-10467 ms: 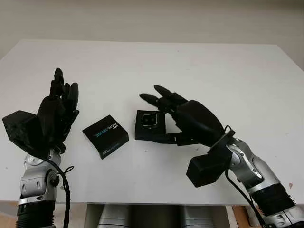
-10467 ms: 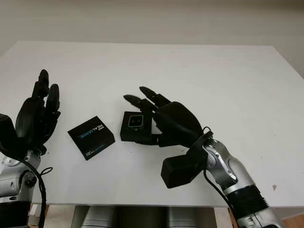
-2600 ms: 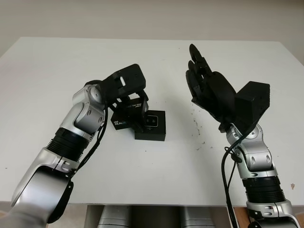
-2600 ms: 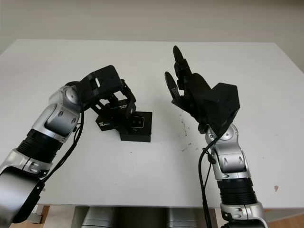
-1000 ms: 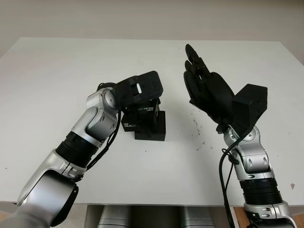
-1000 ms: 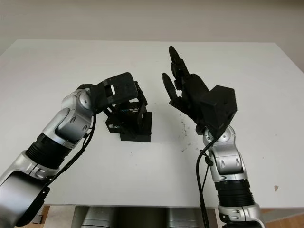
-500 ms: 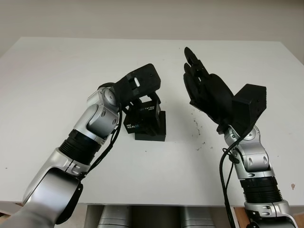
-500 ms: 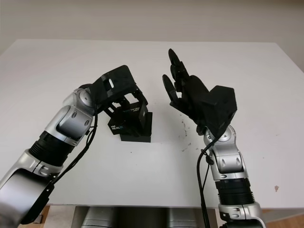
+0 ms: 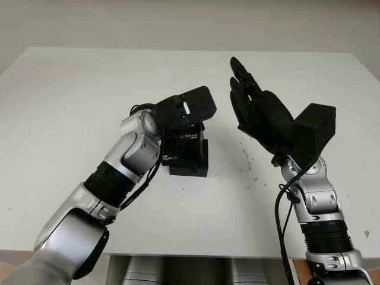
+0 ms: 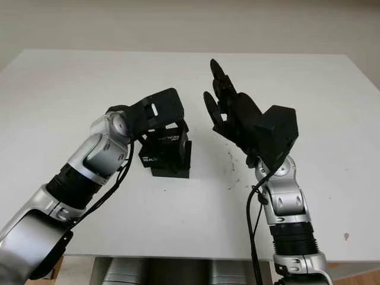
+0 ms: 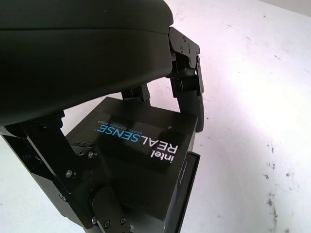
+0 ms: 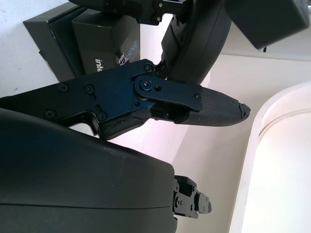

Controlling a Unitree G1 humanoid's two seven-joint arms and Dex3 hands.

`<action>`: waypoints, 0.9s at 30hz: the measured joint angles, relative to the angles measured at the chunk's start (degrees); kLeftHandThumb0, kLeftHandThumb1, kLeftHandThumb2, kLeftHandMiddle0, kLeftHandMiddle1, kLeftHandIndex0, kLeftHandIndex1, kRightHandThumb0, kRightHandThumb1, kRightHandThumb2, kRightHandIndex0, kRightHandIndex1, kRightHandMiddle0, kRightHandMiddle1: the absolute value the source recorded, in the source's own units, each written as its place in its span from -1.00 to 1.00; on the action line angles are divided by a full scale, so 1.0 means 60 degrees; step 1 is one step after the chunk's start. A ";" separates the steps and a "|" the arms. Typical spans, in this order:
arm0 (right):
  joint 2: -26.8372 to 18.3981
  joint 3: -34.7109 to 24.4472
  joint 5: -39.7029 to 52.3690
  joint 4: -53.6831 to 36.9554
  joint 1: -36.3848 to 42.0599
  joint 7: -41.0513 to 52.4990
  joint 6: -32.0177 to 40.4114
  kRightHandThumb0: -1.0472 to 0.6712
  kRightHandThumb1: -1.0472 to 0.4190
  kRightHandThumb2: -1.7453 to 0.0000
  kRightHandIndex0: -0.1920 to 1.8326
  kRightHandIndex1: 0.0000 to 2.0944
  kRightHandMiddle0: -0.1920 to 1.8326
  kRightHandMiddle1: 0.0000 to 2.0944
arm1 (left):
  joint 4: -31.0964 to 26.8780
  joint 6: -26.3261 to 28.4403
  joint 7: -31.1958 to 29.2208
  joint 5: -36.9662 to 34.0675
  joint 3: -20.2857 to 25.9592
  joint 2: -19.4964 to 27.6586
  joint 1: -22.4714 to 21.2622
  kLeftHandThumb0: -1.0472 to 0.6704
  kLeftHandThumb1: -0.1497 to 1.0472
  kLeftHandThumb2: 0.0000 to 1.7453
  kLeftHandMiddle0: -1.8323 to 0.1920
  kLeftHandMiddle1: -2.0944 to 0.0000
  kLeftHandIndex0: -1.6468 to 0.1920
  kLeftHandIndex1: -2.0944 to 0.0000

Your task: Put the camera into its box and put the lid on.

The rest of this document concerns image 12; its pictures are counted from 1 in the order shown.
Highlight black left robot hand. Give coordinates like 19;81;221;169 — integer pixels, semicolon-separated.
69;0;233;84

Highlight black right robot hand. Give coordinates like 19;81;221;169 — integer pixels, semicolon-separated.
0;58;251;233

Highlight black box base foam insert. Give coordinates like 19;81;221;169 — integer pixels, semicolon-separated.
23;4;85;83

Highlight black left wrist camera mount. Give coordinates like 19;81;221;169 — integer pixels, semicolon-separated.
222;0;311;50

